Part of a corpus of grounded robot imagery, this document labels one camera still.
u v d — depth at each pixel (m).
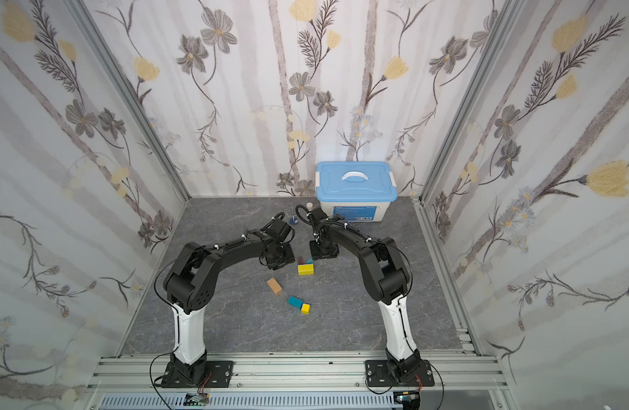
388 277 0.56
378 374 0.73
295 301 0.87
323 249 0.86
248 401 0.70
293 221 0.89
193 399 0.71
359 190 1.01
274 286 0.91
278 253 0.85
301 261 0.96
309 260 0.96
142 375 0.78
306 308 0.86
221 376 0.73
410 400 0.72
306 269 0.95
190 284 0.52
